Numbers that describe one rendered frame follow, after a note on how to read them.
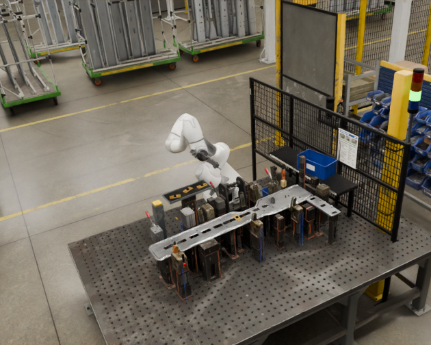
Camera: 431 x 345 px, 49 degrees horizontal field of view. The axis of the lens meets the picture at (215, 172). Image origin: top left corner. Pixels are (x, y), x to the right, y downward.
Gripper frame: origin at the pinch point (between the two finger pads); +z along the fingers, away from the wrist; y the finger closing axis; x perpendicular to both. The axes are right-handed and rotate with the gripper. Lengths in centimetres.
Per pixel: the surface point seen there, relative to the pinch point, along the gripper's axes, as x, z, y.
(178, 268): -74, -17, -25
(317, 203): 7, -61, -106
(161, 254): -76, -32, -14
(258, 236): -34, -43, -72
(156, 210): -58, -65, -1
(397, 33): 253, -387, -230
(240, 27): 211, -826, -89
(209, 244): -53, -30, -39
